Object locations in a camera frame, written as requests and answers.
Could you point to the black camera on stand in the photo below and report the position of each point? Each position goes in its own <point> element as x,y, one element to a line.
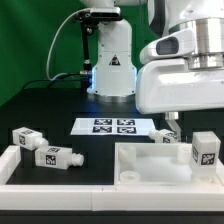
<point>89,21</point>

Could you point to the white square table top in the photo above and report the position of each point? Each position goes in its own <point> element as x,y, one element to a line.
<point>158,164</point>

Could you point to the white U-shaped fence wall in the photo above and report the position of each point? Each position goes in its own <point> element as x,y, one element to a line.
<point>128,197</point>

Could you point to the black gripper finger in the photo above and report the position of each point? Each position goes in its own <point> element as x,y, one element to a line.
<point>171,119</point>

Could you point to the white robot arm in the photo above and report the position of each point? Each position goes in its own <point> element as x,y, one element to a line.
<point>114,76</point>

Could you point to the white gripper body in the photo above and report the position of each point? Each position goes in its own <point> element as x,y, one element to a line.
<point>165,83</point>

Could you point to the white sheet with tags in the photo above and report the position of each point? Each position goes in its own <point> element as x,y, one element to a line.
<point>112,126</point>

